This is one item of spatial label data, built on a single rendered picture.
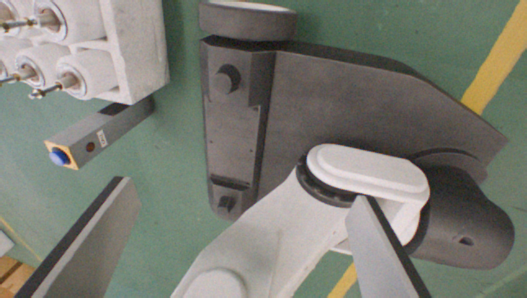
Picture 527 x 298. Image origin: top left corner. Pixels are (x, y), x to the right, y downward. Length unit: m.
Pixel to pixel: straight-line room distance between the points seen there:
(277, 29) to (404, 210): 0.37
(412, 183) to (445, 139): 0.17
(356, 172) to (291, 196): 0.11
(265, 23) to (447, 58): 0.44
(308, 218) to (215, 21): 0.36
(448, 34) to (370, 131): 0.29
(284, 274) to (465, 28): 0.62
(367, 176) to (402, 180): 0.06
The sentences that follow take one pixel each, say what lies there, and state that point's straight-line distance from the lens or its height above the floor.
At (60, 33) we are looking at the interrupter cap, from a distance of 0.59.
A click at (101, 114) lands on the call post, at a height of 0.16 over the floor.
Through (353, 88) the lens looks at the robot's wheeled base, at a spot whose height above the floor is 0.17.
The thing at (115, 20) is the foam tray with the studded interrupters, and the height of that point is 0.17.
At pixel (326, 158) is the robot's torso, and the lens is 0.39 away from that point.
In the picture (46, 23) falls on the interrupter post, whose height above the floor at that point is 0.27.
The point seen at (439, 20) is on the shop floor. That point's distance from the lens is 0.66.
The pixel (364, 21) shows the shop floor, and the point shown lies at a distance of 0.62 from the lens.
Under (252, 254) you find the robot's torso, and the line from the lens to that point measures 0.28.
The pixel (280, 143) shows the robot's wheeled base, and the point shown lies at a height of 0.17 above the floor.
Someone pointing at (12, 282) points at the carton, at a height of 0.22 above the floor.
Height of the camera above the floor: 0.61
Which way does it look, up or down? 53 degrees down
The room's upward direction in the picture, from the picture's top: 159 degrees counter-clockwise
